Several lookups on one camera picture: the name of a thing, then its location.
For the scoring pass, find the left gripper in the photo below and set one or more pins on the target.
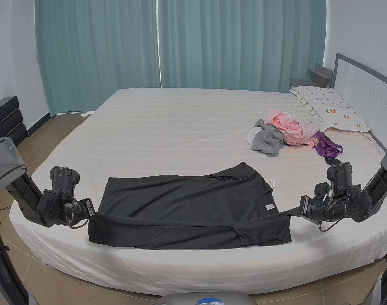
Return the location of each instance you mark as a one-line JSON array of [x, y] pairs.
[[85, 211]]

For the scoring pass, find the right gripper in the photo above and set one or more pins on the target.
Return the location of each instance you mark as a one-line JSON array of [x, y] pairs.
[[314, 210]]

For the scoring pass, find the black T-shirt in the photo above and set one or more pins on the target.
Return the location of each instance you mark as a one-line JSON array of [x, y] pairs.
[[180, 195]]

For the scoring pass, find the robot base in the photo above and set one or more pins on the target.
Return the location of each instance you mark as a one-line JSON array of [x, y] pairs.
[[206, 299]]

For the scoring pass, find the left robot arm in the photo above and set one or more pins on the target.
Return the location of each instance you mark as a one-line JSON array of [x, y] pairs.
[[25, 195]]

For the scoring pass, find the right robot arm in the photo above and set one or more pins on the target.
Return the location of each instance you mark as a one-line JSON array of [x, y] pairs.
[[364, 202]]

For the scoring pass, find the bed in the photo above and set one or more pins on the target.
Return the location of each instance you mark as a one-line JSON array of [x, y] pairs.
[[180, 129]]

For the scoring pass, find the dark grey lace garment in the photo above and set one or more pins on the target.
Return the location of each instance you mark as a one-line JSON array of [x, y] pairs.
[[331, 161]]

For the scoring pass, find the purple garment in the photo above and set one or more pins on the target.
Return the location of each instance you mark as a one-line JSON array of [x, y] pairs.
[[326, 146]]

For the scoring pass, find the pink garment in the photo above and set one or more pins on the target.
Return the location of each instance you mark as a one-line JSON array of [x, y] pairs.
[[291, 129]]

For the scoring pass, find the white garment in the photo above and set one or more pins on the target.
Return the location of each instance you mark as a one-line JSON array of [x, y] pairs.
[[252, 137]]

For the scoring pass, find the white printed pillow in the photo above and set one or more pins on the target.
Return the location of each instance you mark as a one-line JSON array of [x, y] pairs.
[[333, 110]]

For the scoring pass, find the black chest of drawers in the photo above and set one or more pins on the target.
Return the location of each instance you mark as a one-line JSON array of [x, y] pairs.
[[6, 122]]

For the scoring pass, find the grey bedside table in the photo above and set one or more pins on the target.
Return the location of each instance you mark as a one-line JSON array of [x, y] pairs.
[[317, 75]]

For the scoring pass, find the blue-green curtain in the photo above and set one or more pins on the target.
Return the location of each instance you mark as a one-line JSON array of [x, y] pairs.
[[95, 43], [244, 37]]

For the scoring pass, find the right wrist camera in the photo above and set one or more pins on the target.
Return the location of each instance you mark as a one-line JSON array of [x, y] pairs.
[[322, 190]]

